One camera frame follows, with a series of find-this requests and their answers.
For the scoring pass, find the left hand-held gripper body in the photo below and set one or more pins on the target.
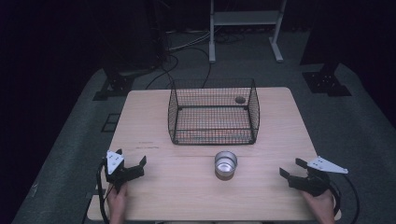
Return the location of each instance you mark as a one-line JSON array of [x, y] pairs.
[[115, 174]]

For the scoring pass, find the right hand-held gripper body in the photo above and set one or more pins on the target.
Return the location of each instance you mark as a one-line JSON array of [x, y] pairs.
[[314, 182]]

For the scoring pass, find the silver metal cup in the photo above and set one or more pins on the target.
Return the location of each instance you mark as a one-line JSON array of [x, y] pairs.
[[225, 165]]

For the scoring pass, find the person's right hand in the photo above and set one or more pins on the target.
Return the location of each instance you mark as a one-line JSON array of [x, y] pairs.
[[322, 203]]

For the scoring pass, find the person's left hand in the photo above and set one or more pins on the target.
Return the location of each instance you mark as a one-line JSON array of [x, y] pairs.
[[117, 197]]

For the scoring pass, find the black stand base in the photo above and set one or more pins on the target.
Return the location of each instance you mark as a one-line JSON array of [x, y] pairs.
[[115, 87], [327, 83]]

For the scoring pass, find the black rectangular floor frame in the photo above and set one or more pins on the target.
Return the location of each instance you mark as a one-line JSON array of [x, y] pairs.
[[109, 123]]

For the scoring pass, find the white metal desk frame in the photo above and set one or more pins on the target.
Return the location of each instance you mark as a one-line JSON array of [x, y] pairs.
[[246, 18]]

